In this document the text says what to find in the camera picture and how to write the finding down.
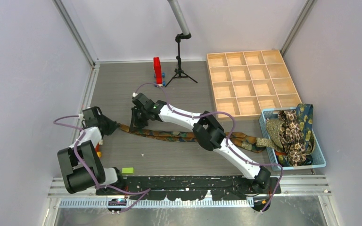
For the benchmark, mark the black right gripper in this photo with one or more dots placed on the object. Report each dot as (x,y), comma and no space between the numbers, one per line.
(135,125)

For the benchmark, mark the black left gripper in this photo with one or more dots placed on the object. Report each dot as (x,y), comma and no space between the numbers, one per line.
(113,126)

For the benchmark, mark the blue orange green tie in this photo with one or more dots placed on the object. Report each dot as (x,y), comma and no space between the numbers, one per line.
(239,139)

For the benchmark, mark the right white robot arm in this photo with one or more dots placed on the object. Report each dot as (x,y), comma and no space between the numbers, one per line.
(209,133)

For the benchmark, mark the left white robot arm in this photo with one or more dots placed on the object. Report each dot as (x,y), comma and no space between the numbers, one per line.
(80,163)

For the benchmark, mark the green red toy blocks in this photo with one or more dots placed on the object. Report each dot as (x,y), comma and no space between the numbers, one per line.
(99,149)

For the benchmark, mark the lime green block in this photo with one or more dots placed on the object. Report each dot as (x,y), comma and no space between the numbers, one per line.
(128,170)

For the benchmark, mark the red toy block truck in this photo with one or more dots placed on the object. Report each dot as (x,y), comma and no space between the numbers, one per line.
(159,75)

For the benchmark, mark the black tripod stand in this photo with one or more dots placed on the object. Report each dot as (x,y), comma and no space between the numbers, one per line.
(179,72)

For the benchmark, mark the wooden compartment tray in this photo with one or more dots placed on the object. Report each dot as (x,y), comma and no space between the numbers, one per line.
(245,83)

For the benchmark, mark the grey pole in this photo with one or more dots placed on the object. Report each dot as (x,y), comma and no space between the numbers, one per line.
(177,11)

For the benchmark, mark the green vine pattern tie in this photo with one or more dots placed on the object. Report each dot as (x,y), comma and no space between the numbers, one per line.
(274,129)

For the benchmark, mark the brown floral black tie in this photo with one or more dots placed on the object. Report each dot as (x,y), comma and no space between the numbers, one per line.
(292,141)

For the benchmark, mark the light blue plastic basket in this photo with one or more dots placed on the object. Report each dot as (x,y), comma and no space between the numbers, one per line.
(316,158)

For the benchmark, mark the blue tie yellow leaves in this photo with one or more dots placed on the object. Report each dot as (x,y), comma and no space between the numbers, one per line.
(304,114)

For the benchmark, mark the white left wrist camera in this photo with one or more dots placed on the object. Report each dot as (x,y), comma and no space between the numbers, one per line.
(81,116)

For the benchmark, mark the aluminium front rail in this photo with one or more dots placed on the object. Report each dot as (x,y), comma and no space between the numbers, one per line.
(288,185)

